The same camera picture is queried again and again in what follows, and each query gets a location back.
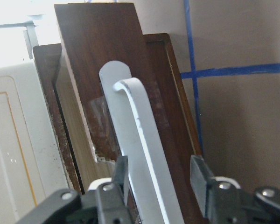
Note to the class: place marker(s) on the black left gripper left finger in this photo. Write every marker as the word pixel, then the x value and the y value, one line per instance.
pixel 111 196

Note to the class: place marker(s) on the dark wooden drawer front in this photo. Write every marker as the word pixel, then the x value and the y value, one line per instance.
pixel 95 33

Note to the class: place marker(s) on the white drawer handle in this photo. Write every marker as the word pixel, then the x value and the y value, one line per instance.
pixel 138 139

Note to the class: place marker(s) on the white drawer cabinet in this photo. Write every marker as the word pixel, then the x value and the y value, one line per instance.
pixel 30 163

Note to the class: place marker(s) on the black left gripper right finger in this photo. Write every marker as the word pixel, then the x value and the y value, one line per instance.
pixel 206 189

